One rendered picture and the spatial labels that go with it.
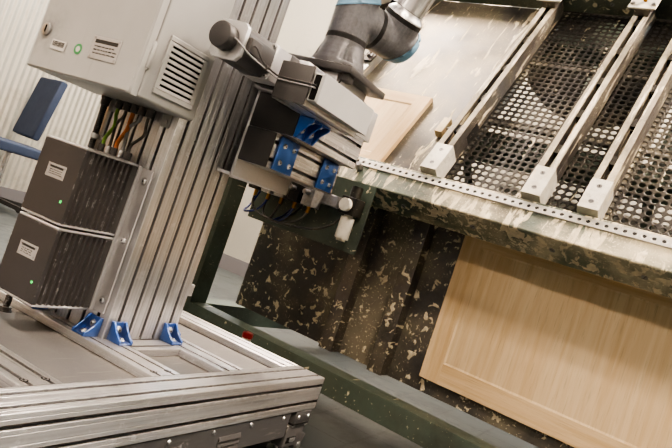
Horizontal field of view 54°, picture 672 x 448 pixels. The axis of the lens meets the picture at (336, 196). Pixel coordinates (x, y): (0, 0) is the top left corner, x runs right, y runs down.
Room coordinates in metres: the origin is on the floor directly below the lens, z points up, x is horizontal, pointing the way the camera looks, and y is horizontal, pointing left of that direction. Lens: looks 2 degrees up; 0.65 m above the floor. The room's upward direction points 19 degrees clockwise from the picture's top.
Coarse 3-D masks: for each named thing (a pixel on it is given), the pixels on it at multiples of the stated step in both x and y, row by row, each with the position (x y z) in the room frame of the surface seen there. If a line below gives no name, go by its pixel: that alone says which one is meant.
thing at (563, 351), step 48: (480, 240) 2.26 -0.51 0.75; (480, 288) 2.23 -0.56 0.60; (528, 288) 2.14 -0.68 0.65; (576, 288) 2.06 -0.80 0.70; (624, 288) 1.99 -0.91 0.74; (432, 336) 2.29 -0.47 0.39; (480, 336) 2.20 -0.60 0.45; (528, 336) 2.12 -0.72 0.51; (576, 336) 2.04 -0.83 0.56; (624, 336) 1.97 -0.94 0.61; (480, 384) 2.17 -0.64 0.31; (528, 384) 2.09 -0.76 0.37; (576, 384) 2.02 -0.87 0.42; (624, 384) 1.94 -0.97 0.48; (576, 432) 1.99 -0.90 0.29; (624, 432) 1.92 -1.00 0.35
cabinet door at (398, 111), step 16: (384, 96) 2.63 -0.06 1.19; (400, 96) 2.60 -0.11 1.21; (416, 96) 2.57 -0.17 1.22; (384, 112) 2.56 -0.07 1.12; (400, 112) 2.53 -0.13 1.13; (416, 112) 2.50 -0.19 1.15; (384, 128) 2.49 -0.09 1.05; (400, 128) 2.46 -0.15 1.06; (368, 144) 2.45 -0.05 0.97; (384, 144) 2.42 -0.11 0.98; (384, 160) 2.39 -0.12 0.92
